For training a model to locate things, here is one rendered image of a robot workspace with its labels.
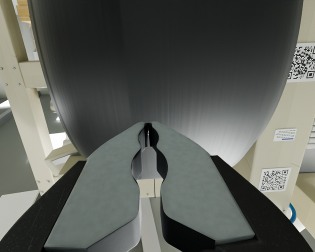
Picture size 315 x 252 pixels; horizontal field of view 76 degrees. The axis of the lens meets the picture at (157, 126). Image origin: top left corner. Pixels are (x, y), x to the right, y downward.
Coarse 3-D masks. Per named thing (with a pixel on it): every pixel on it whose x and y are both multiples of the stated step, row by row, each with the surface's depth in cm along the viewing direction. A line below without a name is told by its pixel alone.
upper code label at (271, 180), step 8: (272, 168) 50; (280, 168) 51; (288, 168) 51; (264, 176) 51; (272, 176) 51; (280, 176) 52; (288, 176) 52; (264, 184) 52; (272, 184) 53; (280, 184) 53
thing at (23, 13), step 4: (16, 0) 219; (20, 0) 220; (24, 0) 221; (20, 4) 222; (24, 4) 223; (16, 8) 222; (20, 8) 223; (24, 8) 224; (20, 12) 225; (24, 12) 226; (28, 12) 226; (20, 16) 226; (24, 16) 227; (28, 16) 228; (20, 20) 228; (24, 20) 229; (28, 20) 230
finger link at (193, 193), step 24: (168, 144) 10; (192, 144) 10; (168, 168) 9; (192, 168) 9; (216, 168) 9; (168, 192) 7; (192, 192) 7; (216, 192) 7; (168, 216) 7; (192, 216) 7; (216, 216) 7; (240, 216) 7; (168, 240) 7; (192, 240) 7; (216, 240) 6; (240, 240) 6
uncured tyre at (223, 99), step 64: (64, 0) 18; (128, 0) 17; (192, 0) 18; (256, 0) 18; (64, 64) 20; (128, 64) 19; (192, 64) 20; (256, 64) 20; (64, 128) 27; (192, 128) 24; (256, 128) 25
